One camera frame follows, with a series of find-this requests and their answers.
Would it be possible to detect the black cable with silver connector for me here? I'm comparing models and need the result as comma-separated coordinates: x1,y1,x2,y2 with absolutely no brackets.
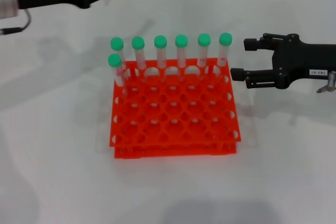
316,71,336,94
0,8,33,35

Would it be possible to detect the orange test tube rack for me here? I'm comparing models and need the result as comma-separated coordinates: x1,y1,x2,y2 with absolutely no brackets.
109,57,242,159

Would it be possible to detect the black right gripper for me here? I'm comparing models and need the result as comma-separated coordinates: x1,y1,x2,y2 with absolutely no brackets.
230,33,336,90

